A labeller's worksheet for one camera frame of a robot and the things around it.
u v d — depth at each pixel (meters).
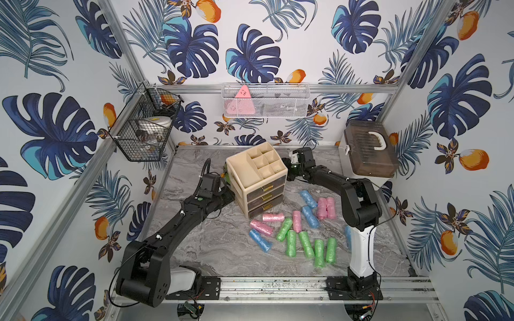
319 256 0.80
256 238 0.85
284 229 0.88
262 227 0.88
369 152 0.98
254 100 0.92
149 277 0.41
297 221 0.90
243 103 0.89
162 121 0.82
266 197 0.85
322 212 0.92
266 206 0.90
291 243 0.84
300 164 0.86
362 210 0.56
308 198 0.97
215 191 0.69
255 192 0.77
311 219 0.90
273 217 0.90
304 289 0.75
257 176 0.80
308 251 0.82
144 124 0.78
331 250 0.82
